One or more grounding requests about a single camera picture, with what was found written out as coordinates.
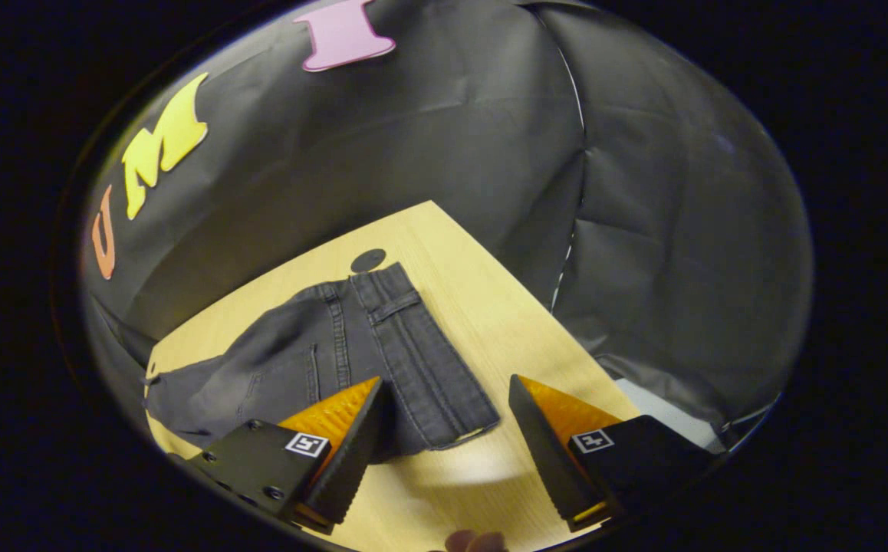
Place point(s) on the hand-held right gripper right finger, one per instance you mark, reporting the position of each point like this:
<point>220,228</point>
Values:
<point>547,452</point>

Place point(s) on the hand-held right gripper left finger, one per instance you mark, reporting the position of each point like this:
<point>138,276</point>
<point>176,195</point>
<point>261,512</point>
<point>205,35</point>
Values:
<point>348,460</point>

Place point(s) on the dark grey jeans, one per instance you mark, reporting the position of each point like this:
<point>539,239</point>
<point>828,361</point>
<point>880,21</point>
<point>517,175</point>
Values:
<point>413,353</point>

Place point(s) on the black round table grommet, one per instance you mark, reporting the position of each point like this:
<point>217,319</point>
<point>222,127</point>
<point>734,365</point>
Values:
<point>368,261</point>

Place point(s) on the black backdrop cloth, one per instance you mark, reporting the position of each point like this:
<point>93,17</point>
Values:
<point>452,153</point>

